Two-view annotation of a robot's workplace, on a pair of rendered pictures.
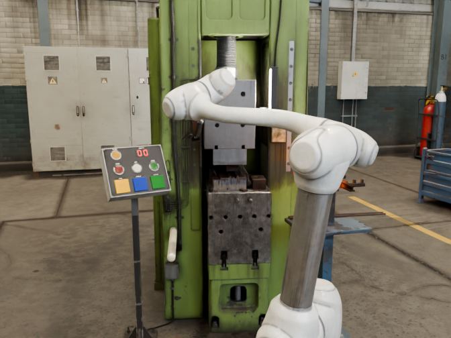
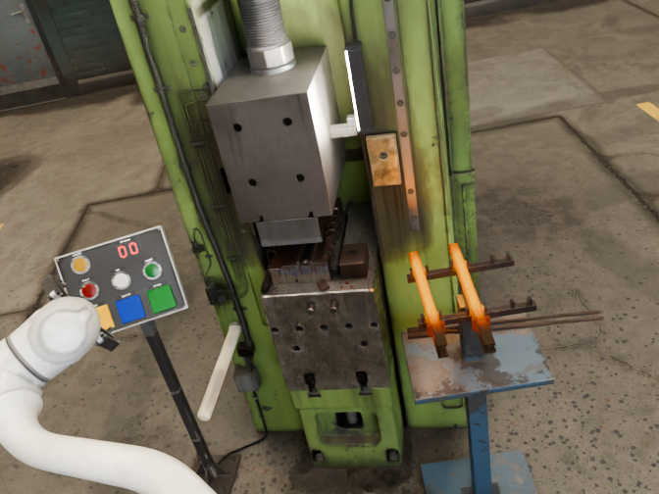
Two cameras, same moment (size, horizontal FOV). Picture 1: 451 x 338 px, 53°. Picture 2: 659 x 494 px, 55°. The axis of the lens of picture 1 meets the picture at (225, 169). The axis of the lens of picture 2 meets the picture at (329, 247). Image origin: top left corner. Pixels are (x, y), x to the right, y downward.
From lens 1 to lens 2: 1.36 m
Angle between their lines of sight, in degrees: 28
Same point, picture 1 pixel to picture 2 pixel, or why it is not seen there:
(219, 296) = (317, 426)
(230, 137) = (281, 200)
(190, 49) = (179, 31)
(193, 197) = (255, 279)
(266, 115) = (112, 478)
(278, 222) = (409, 309)
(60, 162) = not seen: hidden behind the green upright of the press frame
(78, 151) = not seen: hidden behind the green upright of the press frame
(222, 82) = (48, 354)
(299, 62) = (410, 22)
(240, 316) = (355, 450)
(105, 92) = not seen: outside the picture
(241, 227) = (330, 341)
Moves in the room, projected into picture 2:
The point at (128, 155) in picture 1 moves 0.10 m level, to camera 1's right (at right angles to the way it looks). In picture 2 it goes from (103, 260) to (130, 259)
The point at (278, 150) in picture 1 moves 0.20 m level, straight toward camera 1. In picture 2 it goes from (390, 197) to (374, 231)
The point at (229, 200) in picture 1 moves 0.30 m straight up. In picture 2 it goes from (300, 306) to (280, 230)
